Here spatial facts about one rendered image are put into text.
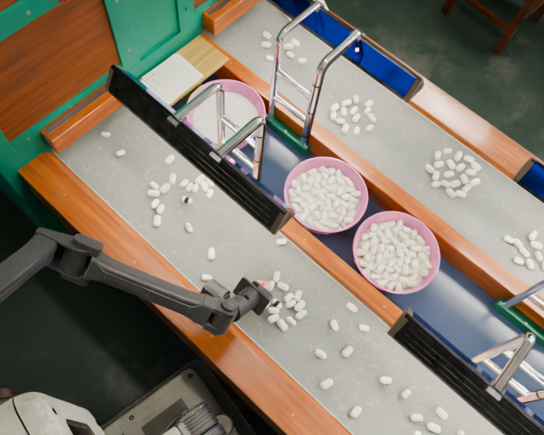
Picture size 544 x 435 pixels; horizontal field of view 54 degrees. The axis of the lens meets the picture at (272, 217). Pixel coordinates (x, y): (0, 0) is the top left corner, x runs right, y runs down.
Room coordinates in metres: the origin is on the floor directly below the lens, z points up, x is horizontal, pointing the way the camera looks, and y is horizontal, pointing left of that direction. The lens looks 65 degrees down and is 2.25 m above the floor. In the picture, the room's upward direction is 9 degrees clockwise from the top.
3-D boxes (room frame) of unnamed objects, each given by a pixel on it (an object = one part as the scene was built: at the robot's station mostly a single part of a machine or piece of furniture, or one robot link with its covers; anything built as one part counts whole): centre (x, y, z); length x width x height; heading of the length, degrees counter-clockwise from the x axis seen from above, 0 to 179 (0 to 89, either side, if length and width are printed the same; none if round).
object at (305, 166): (0.80, -0.16, 0.72); 0.27 x 0.27 x 0.10
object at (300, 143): (1.11, -0.05, 0.90); 0.20 x 0.19 x 0.45; 56
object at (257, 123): (0.78, 0.18, 0.90); 0.20 x 0.19 x 0.45; 56
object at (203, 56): (1.16, 0.39, 0.77); 0.33 x 0.15 x 0.01; 146
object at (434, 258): (0.64, -0.39, 0.72); 0.27 x 0.27 x 0.10
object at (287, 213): (0.72, 0.22, 1.08); 0.62 x 0.08 x 0.07; 56
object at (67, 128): (0.91, 0.62, 0.83); 0.30 x 0.06 x 0.07; 146
